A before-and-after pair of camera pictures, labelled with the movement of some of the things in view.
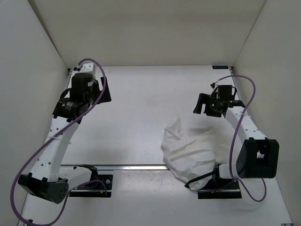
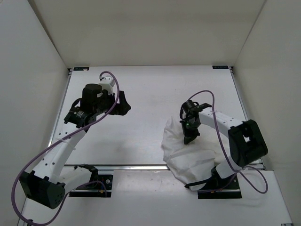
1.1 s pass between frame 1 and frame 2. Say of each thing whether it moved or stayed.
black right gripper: moved
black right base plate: stayed
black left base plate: stayed
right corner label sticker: stayed
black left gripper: moved
